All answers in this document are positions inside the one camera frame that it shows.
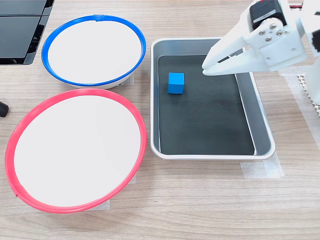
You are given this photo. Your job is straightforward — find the small blue cube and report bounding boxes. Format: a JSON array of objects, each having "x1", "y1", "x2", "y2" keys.
[{"x1": 167, "y1": 72, "x2": 185, "y2": 95}]

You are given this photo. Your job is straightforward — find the steel tray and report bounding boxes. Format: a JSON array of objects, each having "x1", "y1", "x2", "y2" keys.
[{"x1": 149, "y1": 37, "x2": 277, "y2": 161}]

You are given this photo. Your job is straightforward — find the black tray mat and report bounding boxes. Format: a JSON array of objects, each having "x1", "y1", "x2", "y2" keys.
[{"x1": 157, "y1": 54, "x2": 255, "y2": 156}]

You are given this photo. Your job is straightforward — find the clear tape strip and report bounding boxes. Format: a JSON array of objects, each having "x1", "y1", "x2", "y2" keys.
[{"x1": 239, "y1": 152, "x2": 285, "y2": 180}]

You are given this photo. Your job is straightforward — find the white plate blue rim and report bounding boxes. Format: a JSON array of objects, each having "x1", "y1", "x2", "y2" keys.
[{"x1": 41, "y1": 14, "x2": 147, "y2": 90}]

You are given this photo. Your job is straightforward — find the white plate red rim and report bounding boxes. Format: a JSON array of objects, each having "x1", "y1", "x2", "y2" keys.
[{"x1": 4, "y1": 88, "x2": 148, "y2": 214}]

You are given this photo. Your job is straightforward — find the black glossy panel device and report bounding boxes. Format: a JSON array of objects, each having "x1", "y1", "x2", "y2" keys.
[{"x1": 0, "y1": 0, "x2": 55, "y2": 66}]

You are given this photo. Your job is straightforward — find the black cylindrical foot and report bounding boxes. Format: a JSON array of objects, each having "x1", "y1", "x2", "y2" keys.
[{"x1": 0, "y1": 100, "x2": 10, "y2": 118}]

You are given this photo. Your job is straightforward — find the pale perforated base plate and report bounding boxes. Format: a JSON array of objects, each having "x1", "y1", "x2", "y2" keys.
[{"x1": 296, "y1": 73, "x2": 320, "y2": 118}]

